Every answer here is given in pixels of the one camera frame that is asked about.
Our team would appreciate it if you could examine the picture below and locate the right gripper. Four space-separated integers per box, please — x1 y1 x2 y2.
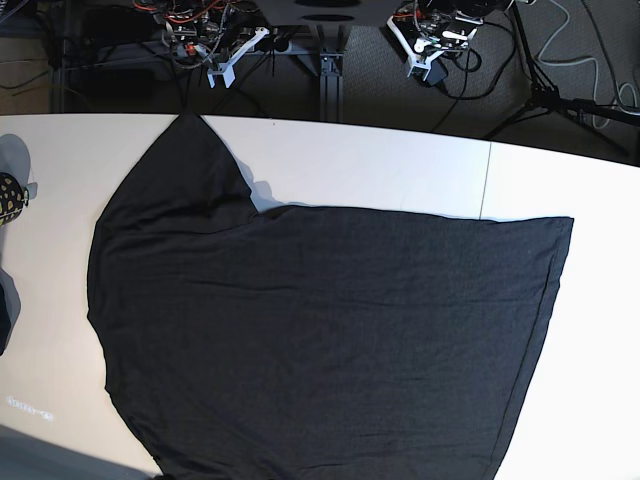
169 27 270 75

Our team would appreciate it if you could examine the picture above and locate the aluminium table frame post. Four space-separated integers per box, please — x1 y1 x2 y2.
294 24 351 123

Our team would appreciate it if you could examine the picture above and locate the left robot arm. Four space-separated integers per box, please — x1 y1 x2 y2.
386 0 513 75

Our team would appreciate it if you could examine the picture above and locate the black T-shirt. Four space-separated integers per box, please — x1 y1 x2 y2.
87 114 574 479

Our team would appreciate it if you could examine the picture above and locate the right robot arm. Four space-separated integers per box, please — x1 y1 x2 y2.
132 0 272 84

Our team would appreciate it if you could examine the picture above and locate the dark object at left edge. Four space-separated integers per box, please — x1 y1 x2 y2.
0 270 21 354

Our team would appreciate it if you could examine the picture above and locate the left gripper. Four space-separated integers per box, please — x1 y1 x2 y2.
387 14 475 68

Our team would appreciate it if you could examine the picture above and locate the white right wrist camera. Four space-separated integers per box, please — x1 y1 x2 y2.
207 67 236 89

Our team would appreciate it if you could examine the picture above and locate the grey cable on floor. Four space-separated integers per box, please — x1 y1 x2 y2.
537 0 640 131

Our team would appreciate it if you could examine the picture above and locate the black yellow spotted object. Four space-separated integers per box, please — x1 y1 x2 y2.
0 172 38 227

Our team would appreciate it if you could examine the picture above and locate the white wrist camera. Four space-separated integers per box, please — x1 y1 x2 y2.
207 67 236 89
409 59 449 88

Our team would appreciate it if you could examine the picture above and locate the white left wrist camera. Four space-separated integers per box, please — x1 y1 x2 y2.
409 59 449 88

